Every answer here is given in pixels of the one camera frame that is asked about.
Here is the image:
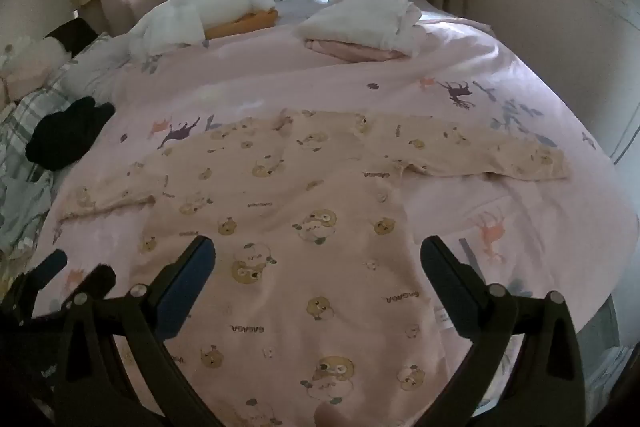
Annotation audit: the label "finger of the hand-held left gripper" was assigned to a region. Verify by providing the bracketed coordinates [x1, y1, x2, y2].
[64, 263, 117, 308]
[9, 249, 69, 310]

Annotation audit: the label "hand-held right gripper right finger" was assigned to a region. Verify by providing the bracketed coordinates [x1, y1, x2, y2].
[420, 235, 587, 427]

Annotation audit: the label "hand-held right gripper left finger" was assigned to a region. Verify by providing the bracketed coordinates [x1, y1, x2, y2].
[52, 234, 226, 427]

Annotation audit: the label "beige bear print baby shirt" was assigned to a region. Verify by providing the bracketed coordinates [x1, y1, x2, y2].
[57, 107, 573, 427]

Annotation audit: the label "white folded clothes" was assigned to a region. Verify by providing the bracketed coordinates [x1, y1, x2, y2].
[292, 0, 426, 58]

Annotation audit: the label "plaid bedding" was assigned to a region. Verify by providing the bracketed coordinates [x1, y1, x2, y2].
[0, 32, 116, 258]

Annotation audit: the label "black cloth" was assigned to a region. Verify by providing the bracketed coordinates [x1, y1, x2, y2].
[25, 96, 117, 172]

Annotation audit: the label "pink plush cushion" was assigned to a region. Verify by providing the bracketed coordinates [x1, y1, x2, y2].
[4, 66, 57, 102]

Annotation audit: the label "white plush toy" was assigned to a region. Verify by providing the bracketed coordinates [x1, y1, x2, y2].
[0, 36, 71, 75]

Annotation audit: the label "pink animal print blanket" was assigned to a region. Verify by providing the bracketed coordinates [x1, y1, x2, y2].
[35, 0, 640, 427]

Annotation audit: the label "dark pillow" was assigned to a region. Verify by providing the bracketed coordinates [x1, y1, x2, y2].
[44, 18, 101, 54]

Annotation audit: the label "pink folded cloth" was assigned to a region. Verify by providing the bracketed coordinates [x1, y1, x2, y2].
[305, 38, 405, 62]

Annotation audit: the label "orange folded cloth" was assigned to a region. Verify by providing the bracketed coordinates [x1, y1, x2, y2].
[205, 8, 280, 40]

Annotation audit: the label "lavender bed sheet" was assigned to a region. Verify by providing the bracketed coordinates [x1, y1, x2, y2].
[277, 0, 333, 26]

